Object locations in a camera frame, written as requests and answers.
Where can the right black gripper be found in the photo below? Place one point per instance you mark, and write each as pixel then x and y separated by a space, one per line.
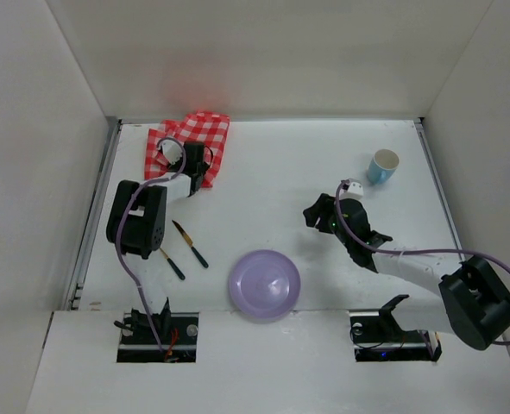
pixel 322 214

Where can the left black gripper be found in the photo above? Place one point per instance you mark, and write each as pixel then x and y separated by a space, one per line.
pixel 195 152

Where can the red white checkered cloth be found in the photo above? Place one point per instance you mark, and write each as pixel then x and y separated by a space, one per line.
pixel 207 127

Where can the purple plastic plate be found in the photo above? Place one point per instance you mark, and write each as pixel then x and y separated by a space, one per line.
pixel 264 285

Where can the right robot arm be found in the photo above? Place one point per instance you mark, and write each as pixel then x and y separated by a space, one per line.
pixel 469 301

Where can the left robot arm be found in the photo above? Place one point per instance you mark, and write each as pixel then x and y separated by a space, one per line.
pixel 137 218

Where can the light blue mug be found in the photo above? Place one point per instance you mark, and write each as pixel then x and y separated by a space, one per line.
pixel 382 166

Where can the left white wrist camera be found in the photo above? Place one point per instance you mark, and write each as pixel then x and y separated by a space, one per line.
pixel 170 152

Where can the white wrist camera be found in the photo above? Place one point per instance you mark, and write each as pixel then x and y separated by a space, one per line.
pixel 170 152
pixel 351 189

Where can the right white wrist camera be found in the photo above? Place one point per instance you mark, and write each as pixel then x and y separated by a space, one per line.
pixel 351 189

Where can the gold knife dark handle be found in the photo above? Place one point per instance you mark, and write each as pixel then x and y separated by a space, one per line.
pixel 203 262

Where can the gold fork dark handle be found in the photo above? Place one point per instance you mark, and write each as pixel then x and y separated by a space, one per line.
pixel 173 265

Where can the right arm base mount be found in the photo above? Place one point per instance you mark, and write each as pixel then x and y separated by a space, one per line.
pixel 377 337

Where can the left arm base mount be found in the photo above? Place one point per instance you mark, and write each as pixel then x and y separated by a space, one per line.
pixel 174 340

